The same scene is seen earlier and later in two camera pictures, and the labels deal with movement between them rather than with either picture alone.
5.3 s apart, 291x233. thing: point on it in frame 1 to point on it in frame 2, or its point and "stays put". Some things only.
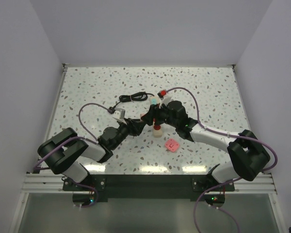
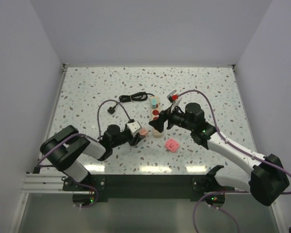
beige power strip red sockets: x=156 y=128 stays put
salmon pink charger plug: x=141 y=115 to x=143 y=131
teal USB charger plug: x=153 y=100 stays put
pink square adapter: x=171 y=145 stays put
